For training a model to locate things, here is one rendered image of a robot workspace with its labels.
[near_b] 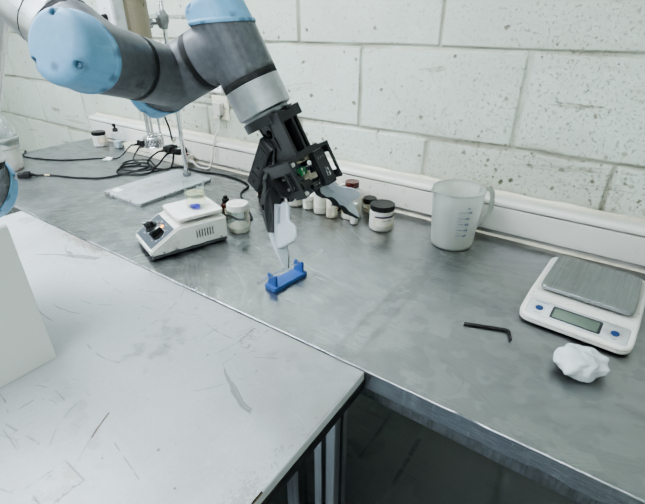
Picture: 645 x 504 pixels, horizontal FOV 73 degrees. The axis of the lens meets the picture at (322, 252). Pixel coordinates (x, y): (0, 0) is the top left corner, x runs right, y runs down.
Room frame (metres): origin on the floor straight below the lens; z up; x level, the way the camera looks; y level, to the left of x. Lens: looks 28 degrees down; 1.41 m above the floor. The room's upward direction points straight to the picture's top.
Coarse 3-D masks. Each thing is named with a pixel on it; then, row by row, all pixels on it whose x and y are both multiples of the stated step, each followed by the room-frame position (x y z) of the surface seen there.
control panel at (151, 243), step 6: (156, 216) 1.04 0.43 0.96; (156, 222) 1.01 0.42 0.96; (162, 222) 1.00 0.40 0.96; (144, 228) 1.01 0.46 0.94; (162, 228) 0.98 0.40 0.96; (168, 228) 0.96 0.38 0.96; (138, 234) 1.00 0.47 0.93; (144, 234) 0.98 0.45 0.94; (144, 240) 0.96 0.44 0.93; (150, 240) 0.95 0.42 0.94; (156, 240) 0.94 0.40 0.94; (150, 246) 0.93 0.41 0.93
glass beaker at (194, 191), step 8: (200, 176) 1.06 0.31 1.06; (184, 184) 1.02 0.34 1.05; (192, 184) 1.01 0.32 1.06; (200, 184) 1.03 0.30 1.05; (184, 192) 1.03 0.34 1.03; (192, 192) 1.02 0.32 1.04; (200, 192) 1.03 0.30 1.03; (192, 200) 1.02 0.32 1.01; (200, 200) 1.02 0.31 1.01; (192, 208) 1.02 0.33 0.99; (200, 208) 1.02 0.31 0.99
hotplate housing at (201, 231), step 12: (168, 216) 1.02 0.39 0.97; (204, 216) 1.01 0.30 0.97; (216, 216) 1.02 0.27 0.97; (180, 228) 0.96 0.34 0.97; (192, 228) 0.97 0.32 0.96; (204, 228) 0.99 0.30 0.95; (216, 228) 1.01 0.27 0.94; (168, 240) 0.93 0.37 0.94; (180, 240) 0.95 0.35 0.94; (192, 240) 0.97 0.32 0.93; (204, 240) 0.99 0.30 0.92; (216, 240) 1.01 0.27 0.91; (156, 252) 0.91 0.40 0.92; (168, 252) 0.94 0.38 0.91
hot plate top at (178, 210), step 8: (184, 200) 1.08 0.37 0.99; (208, 200) 1.08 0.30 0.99; (168, 208) 1.03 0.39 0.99; (176, 208) 1.03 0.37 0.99; (184, 208) 1.03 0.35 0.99; (208, 208) 1.03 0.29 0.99; (216, 208) 1.03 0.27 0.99; (176, 216) 0.98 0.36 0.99; (184, 216) 0.98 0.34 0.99; (192, 216) 0.98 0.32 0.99; (200, 216) 0.99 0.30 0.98
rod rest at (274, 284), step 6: (300, 264) 0.84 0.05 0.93; (294, 270) 0.85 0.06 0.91; (300, 270) 0.84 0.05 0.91; (276, 276) 0.78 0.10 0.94; (282, 276) 0.82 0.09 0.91; (288, 276) 0.82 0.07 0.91; (294, 276) 0.82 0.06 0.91; (300, 276) 0.83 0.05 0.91; (270, 282) 0.79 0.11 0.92; (276, 282) 0.78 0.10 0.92; (282, 282) 0.80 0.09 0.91; (288, 282) 0.80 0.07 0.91; (270, 288) 0.78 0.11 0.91; (276, 288) 0.78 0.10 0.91; (282, 288) 0.79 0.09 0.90
